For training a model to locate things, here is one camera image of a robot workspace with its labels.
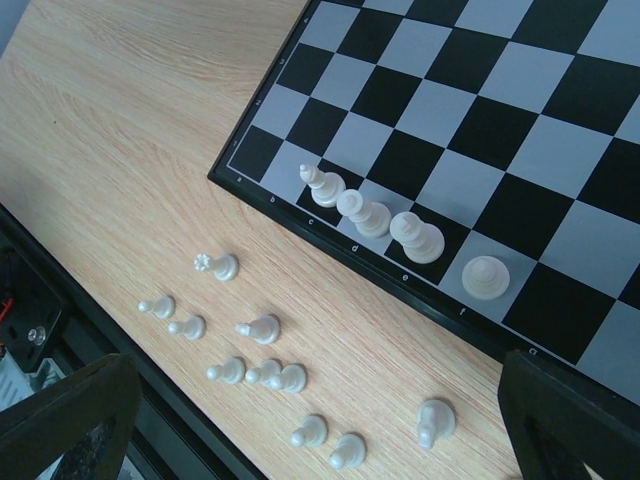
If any white bishop piece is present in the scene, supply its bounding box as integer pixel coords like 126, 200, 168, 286
461, 256, 510, 300
299, 164, 346, 208

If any white rook piece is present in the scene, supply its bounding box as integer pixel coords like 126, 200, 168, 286
194, 253, 239, 281

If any white king piece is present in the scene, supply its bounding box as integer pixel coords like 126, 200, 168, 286
389, 212, 445, 264

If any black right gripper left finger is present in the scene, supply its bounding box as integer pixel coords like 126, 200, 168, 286
1, 354, 142, 479

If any black silver chess board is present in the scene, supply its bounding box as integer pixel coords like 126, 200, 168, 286
209, 1, 639, 401

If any black front frame rail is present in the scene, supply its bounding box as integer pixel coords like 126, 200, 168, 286
1, 209, 264, 479

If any white knight piece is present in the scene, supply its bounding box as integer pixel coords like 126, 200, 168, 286
417, 399, 456, 449

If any white queen piece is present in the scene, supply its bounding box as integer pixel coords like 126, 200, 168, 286
336, 189, 391, 238

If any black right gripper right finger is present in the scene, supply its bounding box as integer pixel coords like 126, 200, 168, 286
498, 350, 639, 479

